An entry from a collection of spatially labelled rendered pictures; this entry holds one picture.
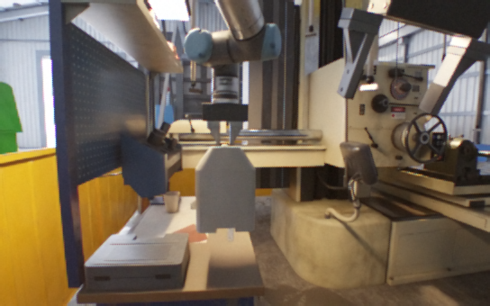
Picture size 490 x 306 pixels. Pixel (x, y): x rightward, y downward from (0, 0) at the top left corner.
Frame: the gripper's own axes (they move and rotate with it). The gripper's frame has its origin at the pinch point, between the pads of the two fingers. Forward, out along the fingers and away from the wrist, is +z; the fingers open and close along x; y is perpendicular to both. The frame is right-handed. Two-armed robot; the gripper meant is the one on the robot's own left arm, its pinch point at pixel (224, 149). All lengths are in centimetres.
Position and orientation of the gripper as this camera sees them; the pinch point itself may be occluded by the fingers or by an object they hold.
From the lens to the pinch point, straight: 74.2
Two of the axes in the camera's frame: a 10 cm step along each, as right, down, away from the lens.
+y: 1.1, 1.1, -9.9
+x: 9.9, 0.0, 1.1
